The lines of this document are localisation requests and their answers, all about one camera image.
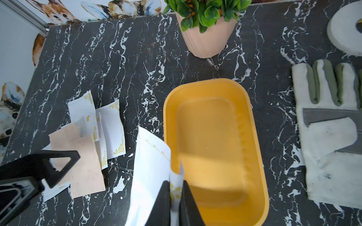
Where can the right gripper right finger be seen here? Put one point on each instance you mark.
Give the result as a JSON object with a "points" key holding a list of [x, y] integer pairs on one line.
{"points": [[189, 214]]}

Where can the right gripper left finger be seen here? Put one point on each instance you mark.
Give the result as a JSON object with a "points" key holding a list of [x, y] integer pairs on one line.
{"points": [[160, 214]]}

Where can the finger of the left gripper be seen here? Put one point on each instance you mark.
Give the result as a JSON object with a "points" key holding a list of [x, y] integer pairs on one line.
{"points": [[51, 166], [16, 195]]}

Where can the pink paper sheet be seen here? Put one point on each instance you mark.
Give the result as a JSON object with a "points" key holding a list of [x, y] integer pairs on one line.
{"points": [[59, 142], [86, 174]]}

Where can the stack of stationery paper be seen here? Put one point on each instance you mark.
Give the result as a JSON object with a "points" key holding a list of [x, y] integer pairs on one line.
{"points": [[152, 166]]}

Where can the yellow plastic storage box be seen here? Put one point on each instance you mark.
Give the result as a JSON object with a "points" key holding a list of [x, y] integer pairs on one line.
{"points": [[210, 129]]}

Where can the potted green plant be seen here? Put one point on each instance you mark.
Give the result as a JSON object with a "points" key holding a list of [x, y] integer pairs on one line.
{"points": [[206, 26]]}

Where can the white tape roll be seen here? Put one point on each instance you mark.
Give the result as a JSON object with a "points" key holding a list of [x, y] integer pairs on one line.
{"points": [[342, 31]]}

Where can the aluminium frame rail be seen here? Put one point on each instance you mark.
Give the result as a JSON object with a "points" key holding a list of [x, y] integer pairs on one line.
{"points": [[19, 9]]}

